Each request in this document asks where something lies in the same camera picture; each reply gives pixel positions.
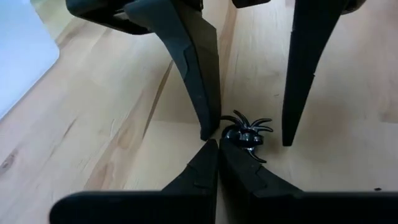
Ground black plastic spider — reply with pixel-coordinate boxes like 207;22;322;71
220;109;274;164

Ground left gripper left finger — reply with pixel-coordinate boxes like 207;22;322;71
49;138;220;224

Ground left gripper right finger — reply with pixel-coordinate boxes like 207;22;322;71
219;138;398;224

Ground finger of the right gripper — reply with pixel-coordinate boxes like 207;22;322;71
281;0;368;147
123;0;222;141

